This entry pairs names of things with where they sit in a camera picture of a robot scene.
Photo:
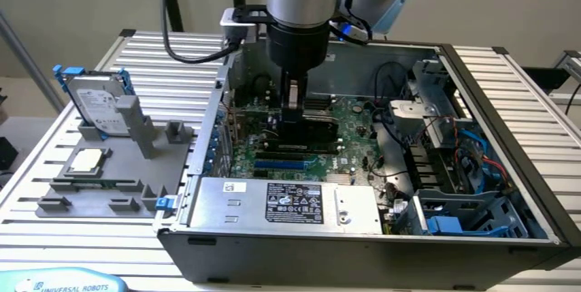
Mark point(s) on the hard disk with blue bracket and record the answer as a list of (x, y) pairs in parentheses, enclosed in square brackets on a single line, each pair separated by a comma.
[(98, 101)]

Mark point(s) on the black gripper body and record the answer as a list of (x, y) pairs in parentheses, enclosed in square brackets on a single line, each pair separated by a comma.
[(298, 47)]

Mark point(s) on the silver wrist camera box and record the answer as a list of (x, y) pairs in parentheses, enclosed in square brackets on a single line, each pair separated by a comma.
[(238, 26)]

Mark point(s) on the grey metal disk bay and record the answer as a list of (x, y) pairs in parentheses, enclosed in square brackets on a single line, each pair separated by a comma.
[(431, 108)]

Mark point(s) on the black expansion slot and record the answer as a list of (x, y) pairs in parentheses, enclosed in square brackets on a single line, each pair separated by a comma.
[(279, 155)]

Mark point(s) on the grey parts rack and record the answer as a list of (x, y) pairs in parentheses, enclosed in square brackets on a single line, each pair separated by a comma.
[(123, 176)]

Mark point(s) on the silver chipset heat sink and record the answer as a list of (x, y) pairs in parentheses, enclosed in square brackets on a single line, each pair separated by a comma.
[(339, 178)]

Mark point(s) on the black table corner cap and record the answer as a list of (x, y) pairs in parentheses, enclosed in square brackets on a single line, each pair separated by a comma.
[(127, 32), (500, 50)]

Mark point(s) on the silver CPU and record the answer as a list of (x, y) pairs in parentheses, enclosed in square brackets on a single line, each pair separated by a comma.
[(87, 160)]

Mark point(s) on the dark block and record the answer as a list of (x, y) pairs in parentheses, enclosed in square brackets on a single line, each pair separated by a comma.
[(7, 154)]

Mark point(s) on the silver power supply unit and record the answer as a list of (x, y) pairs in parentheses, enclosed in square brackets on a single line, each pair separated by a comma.
[(254, 208)]

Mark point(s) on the aluminium frame post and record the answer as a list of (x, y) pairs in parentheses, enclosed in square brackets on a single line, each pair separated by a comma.
[(27, 60)]

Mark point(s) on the green RAM stick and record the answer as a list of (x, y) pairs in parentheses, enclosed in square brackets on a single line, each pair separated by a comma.
[(105, 183)]

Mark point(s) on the blue plastic disk bay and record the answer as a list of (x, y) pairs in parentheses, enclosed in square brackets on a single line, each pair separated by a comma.
[(459, 217)]

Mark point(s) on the blue case latch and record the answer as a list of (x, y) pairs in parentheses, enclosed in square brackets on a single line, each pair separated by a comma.
[(165, 205)]

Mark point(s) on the aluminium profile rail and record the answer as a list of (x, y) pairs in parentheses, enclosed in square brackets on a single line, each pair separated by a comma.
[(567, 64)]

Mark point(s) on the black box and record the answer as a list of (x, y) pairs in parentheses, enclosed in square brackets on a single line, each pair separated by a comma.
[(543, 77)]

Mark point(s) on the blue expansion slot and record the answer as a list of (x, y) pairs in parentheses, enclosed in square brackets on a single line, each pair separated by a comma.
[(284, 164)]

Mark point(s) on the black fan shroud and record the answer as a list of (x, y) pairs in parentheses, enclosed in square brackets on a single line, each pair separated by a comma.
[(427, 169)]

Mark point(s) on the green motherboard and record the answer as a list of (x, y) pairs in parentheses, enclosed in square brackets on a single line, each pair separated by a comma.
[(354, 142)]

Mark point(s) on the black open PC case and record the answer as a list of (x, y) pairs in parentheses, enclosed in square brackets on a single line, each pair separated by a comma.
[(346, 258)]

